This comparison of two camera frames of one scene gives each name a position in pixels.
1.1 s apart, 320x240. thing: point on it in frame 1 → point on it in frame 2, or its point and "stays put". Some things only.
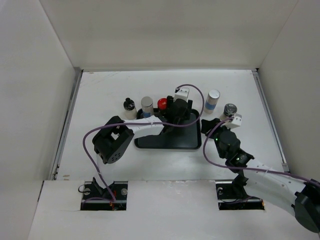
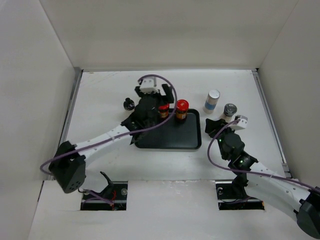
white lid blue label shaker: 213,95 stays put
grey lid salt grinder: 229,109 stays put
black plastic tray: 187,134 stays put
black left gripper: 185,115 → 167,91
